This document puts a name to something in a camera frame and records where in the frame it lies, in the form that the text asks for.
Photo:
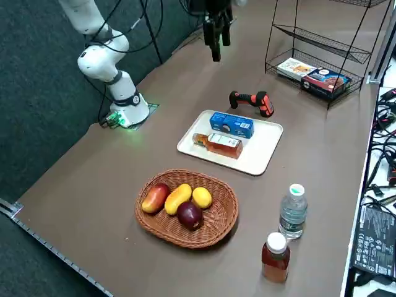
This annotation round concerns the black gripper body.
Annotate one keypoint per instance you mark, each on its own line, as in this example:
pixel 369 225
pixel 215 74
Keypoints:
pixel 218 9

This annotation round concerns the orange black barcode scanner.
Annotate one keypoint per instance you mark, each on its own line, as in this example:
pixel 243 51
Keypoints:
pixel 266 103

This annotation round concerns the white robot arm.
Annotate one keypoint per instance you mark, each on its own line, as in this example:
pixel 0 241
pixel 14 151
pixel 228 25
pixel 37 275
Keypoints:
pixel 99 62

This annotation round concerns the blue Oreo cookie box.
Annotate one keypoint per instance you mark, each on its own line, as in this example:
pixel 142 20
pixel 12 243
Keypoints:
pixel 232 123

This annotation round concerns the white plastic tray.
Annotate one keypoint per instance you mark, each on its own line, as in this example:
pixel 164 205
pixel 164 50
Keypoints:
pixel 263 148

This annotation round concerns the yellow pastry box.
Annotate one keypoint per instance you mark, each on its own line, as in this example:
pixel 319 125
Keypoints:
pixel 294 68

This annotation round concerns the square amber tea bottle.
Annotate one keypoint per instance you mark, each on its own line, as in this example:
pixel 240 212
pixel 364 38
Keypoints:
pixel 224 147

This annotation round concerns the dark blue cookie box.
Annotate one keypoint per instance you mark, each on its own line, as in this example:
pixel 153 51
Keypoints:
pixel 325 83

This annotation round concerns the small yellow mango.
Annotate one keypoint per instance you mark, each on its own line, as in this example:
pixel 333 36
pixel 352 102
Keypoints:
pixel 202 198

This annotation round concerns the long yellow mango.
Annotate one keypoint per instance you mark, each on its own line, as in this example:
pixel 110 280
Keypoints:
pixel 176 199

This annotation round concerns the red yellow mango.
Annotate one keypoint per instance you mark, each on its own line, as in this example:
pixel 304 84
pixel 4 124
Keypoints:
pixel 154 199

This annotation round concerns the brown wicker basket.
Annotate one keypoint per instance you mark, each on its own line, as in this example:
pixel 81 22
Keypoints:
pixel 216 229

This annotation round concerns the clear water bottle green cap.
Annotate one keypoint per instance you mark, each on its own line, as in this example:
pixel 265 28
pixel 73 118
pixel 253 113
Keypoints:
pixel 293 213

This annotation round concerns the white side bench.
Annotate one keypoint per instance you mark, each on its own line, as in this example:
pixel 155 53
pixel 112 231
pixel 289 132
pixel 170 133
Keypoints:
pixel 366 198

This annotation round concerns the small black connector box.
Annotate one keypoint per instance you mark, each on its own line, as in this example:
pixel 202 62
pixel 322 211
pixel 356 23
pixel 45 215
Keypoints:
pixel 377 189

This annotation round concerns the round tea bottle white cap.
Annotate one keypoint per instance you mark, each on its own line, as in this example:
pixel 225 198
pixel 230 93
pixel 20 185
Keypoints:
pixel 275 263

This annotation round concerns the black labelled power supply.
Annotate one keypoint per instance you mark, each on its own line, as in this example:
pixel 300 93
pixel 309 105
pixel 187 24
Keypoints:
pixel 376 241

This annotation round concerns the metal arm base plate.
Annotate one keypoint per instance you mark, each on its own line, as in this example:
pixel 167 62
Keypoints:
pixel 151 108

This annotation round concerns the aluminium camera post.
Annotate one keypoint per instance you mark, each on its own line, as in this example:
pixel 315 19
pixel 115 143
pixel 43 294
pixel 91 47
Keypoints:
pixel 379 66

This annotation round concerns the aluminium table edge rail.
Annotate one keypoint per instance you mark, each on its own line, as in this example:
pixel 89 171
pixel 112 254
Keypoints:
pixel 14 208

